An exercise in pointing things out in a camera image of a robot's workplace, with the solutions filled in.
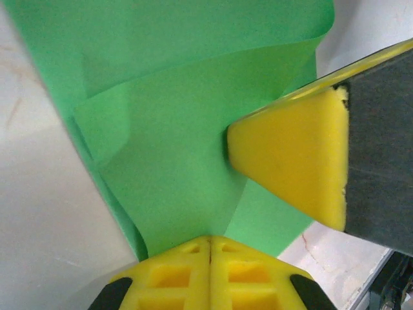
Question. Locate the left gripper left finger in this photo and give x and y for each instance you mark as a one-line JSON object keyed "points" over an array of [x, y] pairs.
{"points": [[197, 274]]}

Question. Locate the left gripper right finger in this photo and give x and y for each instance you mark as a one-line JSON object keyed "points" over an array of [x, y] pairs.
{"points": [[219, 277]]}

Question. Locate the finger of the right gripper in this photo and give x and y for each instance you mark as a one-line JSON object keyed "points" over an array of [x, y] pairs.
{"points": [[364, 66], [290, 155]]}

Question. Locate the green paper sheet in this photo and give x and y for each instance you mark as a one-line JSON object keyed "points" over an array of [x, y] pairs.
{"points": [[161, 145]]}

